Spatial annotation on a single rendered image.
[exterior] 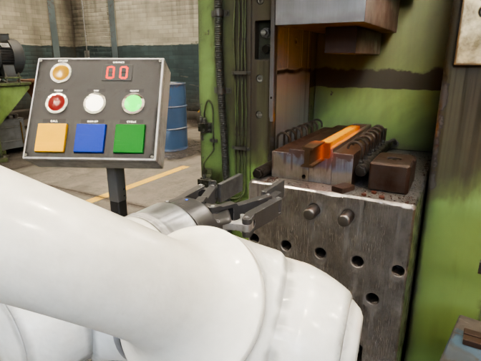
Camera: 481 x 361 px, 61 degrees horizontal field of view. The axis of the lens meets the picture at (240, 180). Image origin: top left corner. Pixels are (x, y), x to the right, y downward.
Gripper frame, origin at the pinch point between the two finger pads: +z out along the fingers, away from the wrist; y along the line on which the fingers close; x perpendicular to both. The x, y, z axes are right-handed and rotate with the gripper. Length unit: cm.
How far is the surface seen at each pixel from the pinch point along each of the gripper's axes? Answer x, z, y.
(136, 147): -0.9, 18.5, -41.5
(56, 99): 10, 15, -64
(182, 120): -60, 388, -304
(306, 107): 4, 77, -19
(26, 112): -88, 490, -788
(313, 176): -6.9, 35.0, -1.7
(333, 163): -3.2, 35.0, 3.1
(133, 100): 10, 24, -46
